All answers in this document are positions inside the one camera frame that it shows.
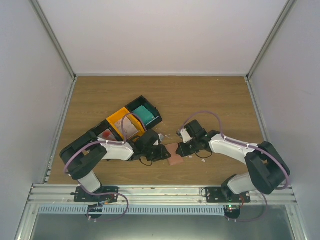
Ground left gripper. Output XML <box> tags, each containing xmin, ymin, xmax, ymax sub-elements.
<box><xmin>143</xmin><ymin>144</ymin><xmax>171</xmax><ymax>163</ymax></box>

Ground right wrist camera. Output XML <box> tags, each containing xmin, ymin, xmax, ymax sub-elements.
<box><xmin>177</xmin><ymin>128</ymin><xmax>192</xmax><ymax>144</ymax></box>

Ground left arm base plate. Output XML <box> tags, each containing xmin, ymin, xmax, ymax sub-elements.
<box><xmin>70</xmin><ymin>186</ymin><xmax>119</xmax><ymax>204</ymax></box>

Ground black bin with red cards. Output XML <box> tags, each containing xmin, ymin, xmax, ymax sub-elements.
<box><xmin>88</xmin><ymin>119</ymin><xmax>122</xmax><ymax>142</ymax></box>

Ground aluminium mounting rail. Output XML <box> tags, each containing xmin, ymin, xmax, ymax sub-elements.
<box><xmin>27</xmin><ymin>184</ymin><xmax>297</xmax><ymax>205</ymax></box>

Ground grey slotted cable duct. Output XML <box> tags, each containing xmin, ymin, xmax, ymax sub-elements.
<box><xmin>38</xmin><ymin>204</ymin><xmax>225</xmax><ymax>217</ymax></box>

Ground pale pink cards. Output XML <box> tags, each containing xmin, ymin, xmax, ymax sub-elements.
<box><xmin>114</xmin><ymin>116</ymin><xmax>138</xmax><ymax>139</ymax></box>

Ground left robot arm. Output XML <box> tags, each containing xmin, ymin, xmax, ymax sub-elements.
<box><xmin>59</xmin><ymin>129</ymin><xmax>171</xmax><ymax>202</ymax></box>

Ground black bin with teal cards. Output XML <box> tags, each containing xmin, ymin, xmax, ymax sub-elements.
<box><xmin>125</xmin><ymin>95</ymin><xmax>163</xmax><ymax>130</ymax></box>

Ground yellow bin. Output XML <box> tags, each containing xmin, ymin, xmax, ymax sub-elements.
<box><xmin>106</xmin><ymin>107</ymin><xmax>146</xmax><ymax>140</ymax></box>

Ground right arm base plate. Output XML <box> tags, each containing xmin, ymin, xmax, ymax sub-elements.
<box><xmin>204</xmin><ymin>186</ymin><xmax>251</xmax><ymax>204</ymax></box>

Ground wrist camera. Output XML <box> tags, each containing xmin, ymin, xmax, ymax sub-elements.
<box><xmin>177</xmin><ymin>128</ymin><xmax>192</xmax><ymax>144</ymax></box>
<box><xmin>155</xmin><ymin>133</ymin><xmax>165</xmax><ymax>146</ymax></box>

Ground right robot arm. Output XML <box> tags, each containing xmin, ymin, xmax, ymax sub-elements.
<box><xmin>176</xmin><ymin>120</ymin><xmax>291</xmax><ymax>203</ymax></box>

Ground teal cards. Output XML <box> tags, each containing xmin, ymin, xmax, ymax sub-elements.
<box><xmin>133</xmin><ymin>105</ymin><xmax>156</xmax><ymax>126</ymax></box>

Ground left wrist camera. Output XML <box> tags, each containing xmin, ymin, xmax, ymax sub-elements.
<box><xmin>155</xmin><ymin>133</ymin><xmax>165</xmax><ymax>146</ymax></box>

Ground red and white cards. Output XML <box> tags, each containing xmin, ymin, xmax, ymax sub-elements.
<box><xmin>100</xmin><ymin>129</ymin><xmax>117</xmax><ymax>141</ymax></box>

